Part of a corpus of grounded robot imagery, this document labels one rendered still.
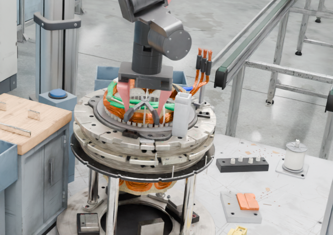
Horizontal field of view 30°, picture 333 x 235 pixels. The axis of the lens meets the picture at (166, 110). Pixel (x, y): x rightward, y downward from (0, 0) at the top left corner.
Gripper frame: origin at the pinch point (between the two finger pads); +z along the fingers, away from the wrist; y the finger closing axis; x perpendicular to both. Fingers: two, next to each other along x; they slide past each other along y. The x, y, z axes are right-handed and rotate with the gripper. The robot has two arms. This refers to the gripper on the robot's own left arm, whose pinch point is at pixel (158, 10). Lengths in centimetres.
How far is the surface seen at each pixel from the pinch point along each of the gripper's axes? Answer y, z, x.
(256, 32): 194, -17, 33
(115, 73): 34.5, 14.4, 26.3
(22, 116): -4.0, 26.7, 28.1
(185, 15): 458, -53, 181
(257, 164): 60, 36, -11
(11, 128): -11.5, 28.9, 25.0
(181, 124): 0.4, 23.1, -8.5
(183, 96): 0.6, 17.3, -8.1
